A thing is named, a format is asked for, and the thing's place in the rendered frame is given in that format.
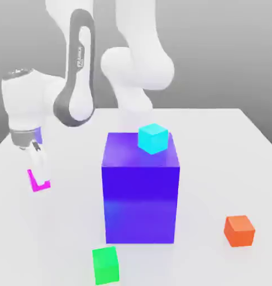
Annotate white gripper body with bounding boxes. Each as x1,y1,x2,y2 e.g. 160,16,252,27
27,145,51,187

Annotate small magenta cube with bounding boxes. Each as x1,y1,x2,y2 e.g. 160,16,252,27
27,169,51,193

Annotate small cyan cube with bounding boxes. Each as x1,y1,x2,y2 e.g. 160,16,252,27
137,123,169,155

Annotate small green cube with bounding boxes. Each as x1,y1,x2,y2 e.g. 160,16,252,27
92,246,120,285

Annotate small orange cube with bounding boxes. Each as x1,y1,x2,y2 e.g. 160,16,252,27
223,214,256,248

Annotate large blue box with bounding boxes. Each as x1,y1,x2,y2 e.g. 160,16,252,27
101,132,180,245

